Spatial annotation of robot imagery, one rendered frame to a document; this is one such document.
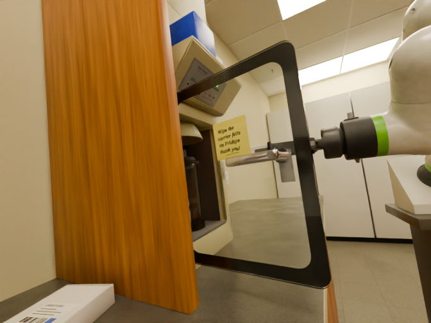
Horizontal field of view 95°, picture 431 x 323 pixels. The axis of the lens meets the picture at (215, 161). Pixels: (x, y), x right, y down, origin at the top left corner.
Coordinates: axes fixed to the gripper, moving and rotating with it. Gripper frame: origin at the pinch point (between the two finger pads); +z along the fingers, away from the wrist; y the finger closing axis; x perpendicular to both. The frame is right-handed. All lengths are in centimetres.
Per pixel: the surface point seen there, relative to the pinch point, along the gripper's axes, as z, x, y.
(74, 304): 27, 25, 35
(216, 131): 2.3, -4.4, 19.0
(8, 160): 60, -6, 34
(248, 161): -5.7, 3.0, 25.0
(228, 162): -2.1, 2.7, 24.5
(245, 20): 30, -142, -124
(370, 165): -74, 14, -293
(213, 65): 7.0, -26.3, 6.8
